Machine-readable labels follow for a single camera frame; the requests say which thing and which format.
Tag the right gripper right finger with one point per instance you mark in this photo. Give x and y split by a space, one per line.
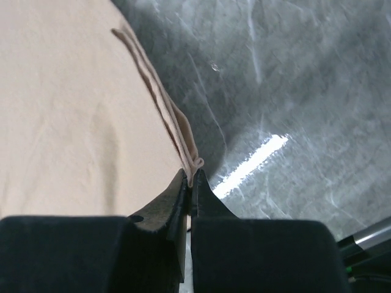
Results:
230 254

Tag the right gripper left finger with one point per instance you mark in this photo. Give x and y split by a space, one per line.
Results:
144 252

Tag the beige t shirt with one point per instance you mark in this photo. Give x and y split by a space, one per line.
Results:
87 127

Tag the aluminium rail frame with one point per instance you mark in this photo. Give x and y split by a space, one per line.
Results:
366 238

